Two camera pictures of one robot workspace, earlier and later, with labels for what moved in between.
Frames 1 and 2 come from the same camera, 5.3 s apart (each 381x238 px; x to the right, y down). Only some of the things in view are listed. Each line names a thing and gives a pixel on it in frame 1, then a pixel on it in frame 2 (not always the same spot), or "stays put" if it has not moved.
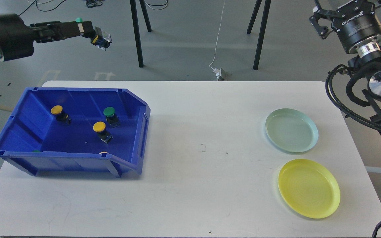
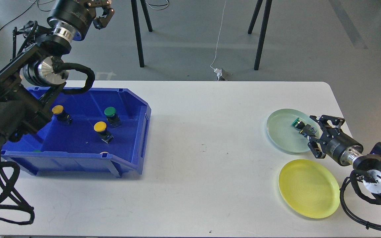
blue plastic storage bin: [62, 131] stays put
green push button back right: [112, 119] stays put
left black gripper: [15, 39] to [78, 14]
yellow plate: [309, 188] stays put
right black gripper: [356, 23] to [341, 148]
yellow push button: [99, 127] stays put
